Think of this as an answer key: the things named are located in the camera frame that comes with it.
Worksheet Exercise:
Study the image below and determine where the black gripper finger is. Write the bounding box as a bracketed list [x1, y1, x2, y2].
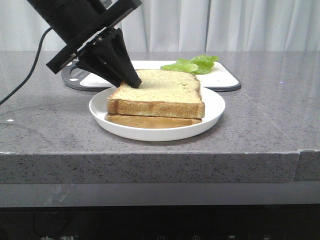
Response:
[76, 45, 124, 87]
[106, 28, 142, 88]

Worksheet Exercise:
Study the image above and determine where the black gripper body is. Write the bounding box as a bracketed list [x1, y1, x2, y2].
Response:
[28, 0, 142, 74]

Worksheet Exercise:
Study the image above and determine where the toasted bread slice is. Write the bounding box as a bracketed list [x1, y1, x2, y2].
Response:
[104, 113, 202, 129]
[107, 69, 205, 119]

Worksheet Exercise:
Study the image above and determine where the green lettuce leaf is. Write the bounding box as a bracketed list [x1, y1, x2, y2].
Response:
[160, 54, 220, 75]

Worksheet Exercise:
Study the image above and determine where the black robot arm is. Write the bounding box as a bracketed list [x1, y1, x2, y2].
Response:
[29, 0, 142, 88]

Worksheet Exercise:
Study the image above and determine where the grey curtain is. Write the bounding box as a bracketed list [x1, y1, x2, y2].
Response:
[0, 0, 320, 53]

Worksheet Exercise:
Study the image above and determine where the white cutting board grey rim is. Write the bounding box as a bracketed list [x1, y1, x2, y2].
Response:
[61, 60, 241, 92]

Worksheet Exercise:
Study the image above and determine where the white round plate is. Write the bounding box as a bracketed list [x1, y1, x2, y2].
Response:
[89, 87, 226, 142]

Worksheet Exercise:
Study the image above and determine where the black cable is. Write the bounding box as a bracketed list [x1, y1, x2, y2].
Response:
[0, 26, 54, 106]

